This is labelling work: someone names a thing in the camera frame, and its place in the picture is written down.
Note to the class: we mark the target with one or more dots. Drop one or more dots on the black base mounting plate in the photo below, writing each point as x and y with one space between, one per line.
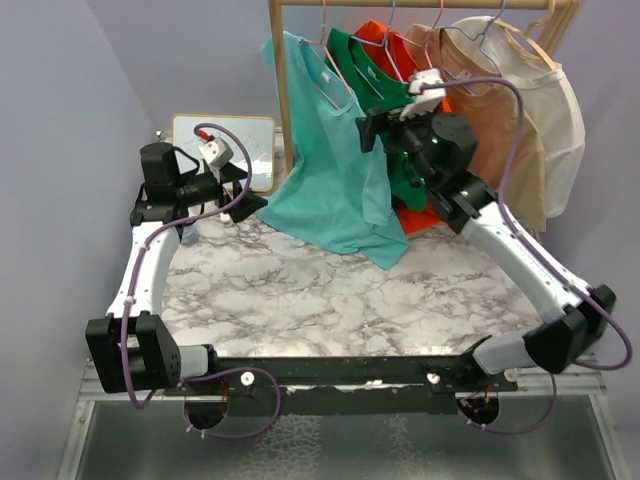
311 385

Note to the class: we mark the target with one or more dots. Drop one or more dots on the pink wire hanger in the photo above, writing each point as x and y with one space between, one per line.
331 70

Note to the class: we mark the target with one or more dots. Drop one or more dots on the green t-shirt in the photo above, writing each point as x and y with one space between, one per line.
414 162

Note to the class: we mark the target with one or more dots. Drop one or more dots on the wooden hanger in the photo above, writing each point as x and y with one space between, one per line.
537 51

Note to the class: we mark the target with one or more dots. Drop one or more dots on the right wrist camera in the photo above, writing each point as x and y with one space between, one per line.
424 88

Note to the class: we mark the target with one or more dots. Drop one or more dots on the cream white t-shirt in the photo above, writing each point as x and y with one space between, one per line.
550 102

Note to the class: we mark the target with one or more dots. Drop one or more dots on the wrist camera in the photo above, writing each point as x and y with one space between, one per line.
216 153
424 88

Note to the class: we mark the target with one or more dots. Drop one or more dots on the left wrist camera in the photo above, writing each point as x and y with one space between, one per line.
216 153

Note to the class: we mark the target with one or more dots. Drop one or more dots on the teal t-shirt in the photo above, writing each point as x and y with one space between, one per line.
335 196

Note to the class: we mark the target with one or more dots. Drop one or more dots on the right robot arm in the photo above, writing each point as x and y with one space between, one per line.
439 148

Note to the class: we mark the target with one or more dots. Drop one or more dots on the small whiteboard wooden frame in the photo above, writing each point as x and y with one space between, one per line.
257 133

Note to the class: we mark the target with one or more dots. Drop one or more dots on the orange t-shirt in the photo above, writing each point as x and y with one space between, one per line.
411 220

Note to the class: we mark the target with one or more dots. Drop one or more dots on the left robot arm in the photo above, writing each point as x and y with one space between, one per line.
131 347

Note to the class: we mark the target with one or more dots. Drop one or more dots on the aluminium rail frame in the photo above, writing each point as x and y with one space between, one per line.
250 291

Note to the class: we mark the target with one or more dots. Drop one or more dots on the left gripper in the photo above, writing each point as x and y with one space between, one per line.
230 173

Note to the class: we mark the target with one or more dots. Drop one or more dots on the small clear plastic cup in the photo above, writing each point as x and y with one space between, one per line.
190 235

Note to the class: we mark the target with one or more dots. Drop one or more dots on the pink wire hanger tan shirt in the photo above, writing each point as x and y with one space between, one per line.
422 42

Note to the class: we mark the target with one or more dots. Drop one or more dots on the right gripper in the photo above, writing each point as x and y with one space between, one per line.
377 122

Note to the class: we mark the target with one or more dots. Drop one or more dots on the wooden clothes rack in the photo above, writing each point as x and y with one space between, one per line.
554 25

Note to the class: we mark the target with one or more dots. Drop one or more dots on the blue wire hanger green shirt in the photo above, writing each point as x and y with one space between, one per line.
385 48

